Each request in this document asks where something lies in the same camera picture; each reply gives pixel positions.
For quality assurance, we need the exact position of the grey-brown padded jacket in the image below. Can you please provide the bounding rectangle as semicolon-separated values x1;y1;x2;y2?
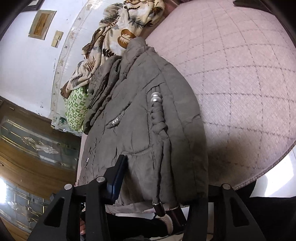
78;37;209;213

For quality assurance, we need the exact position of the wooden glass-door wardrobe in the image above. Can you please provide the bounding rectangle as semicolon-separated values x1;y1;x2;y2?
1;98;81;240

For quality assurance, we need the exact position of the green white patterned pillow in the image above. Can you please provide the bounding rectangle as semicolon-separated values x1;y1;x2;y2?
65;86;89;133

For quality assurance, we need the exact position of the pink quilted bed cover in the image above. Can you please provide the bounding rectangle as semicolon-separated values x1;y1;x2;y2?
144;1;295;196

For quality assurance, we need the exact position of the beige leaf-print blanket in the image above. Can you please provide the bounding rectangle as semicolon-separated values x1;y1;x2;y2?
61;0;165;98

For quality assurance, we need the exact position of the gold wall switch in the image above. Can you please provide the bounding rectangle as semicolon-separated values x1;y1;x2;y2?
51;31;63;48

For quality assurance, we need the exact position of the framed wall picture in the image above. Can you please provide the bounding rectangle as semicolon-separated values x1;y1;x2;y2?
28;10;56;40

